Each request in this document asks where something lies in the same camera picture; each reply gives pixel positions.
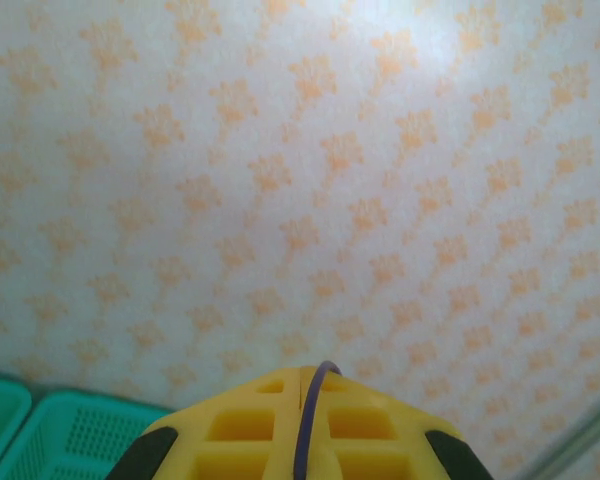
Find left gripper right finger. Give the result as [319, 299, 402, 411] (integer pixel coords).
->
[299, 366, 492, 480]

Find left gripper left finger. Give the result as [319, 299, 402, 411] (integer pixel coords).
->
[110, 366, 301, 480]

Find thin purple cable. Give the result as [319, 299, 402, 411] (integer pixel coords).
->
[292, 359, 344, 480]

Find aluminium frame corner post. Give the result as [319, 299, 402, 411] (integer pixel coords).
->
[522, 392, 600, 480]

